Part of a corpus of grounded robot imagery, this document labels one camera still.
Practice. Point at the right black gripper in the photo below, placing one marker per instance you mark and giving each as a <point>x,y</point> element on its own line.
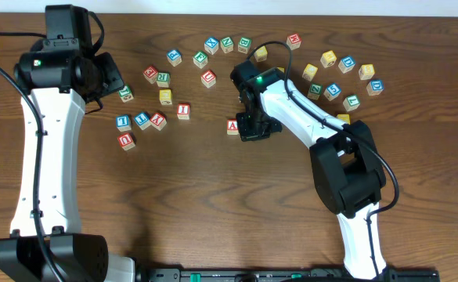
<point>257,131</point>

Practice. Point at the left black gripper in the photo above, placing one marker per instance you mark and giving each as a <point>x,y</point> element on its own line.
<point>109,73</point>

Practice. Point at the red A block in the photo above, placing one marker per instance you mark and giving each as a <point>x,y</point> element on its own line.
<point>232,127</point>

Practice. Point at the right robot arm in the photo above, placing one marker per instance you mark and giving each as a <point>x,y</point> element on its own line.
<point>347,174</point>

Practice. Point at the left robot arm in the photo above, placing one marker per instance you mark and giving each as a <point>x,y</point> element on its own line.
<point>45,241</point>

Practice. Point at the red U block centre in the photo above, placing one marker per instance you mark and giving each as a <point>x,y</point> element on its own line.
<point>208,78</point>

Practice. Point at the red u block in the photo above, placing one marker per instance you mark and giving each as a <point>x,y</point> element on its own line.
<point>126,141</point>
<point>208,78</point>

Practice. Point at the green J block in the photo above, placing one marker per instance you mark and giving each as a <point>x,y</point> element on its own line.
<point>126,94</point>

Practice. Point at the yellow block top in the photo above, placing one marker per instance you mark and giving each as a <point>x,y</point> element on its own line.
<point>261,54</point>

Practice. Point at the green Z block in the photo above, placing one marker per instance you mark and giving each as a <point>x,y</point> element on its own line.
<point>315,91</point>

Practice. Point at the red I block lower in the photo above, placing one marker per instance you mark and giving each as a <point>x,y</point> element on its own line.
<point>183,111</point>

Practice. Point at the yellow block right tilted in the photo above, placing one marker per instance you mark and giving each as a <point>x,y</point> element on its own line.
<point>309,72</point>

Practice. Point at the green B block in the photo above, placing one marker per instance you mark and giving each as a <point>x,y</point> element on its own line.
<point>244,45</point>

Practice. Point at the blue L block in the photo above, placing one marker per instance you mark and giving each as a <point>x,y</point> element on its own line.
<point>123,123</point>

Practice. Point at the green F block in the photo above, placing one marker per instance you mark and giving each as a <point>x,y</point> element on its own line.
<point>200,59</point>

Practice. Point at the green N block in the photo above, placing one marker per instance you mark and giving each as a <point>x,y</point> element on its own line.
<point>227,44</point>

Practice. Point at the blue 5 block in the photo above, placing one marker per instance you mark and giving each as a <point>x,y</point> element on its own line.
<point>332,91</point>

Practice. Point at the blue X block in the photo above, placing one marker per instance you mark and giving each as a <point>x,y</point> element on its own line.
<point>211,45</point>

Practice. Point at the red W block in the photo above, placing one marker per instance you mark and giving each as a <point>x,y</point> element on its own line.
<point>294,41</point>

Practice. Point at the yellow block left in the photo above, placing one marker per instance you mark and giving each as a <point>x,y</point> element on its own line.
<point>165,97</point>

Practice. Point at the yellow block lower right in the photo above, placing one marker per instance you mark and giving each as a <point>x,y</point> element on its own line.
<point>344,117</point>

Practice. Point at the red Y block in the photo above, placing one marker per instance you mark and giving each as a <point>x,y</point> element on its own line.
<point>158,121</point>

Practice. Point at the green R block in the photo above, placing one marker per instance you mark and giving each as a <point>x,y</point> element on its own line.
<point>163,80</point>

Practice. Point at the red U block left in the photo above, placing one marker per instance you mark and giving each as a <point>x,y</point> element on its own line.
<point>126,141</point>

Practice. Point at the yellow block upper right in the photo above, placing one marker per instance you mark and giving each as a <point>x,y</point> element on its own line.
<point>328,59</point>

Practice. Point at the blue P block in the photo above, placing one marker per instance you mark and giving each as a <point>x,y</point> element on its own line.
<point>174,57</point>

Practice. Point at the blue D block upper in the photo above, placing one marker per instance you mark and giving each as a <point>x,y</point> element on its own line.
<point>346,64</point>

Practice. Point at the blue d block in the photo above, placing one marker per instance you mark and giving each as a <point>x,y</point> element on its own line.
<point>346,64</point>
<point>375,87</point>

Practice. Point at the yellow 8 block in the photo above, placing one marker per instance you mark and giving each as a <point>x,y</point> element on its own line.
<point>366,72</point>

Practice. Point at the blue D block right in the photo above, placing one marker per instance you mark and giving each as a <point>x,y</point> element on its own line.
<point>375,87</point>

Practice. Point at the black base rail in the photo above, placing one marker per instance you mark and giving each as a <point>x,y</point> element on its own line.
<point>309,275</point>

